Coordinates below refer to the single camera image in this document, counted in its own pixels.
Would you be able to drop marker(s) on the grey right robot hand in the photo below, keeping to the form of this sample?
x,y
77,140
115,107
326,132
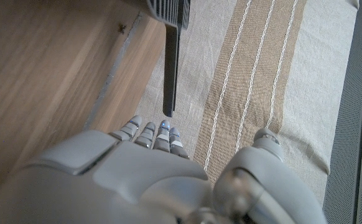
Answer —
x,y
122,180

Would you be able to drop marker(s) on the black plastic dustpan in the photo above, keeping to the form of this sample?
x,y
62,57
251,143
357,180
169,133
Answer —
x,y
170,62

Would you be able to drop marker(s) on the beige striped curtain backdrop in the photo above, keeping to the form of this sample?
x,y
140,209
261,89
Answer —
x,y
252,77

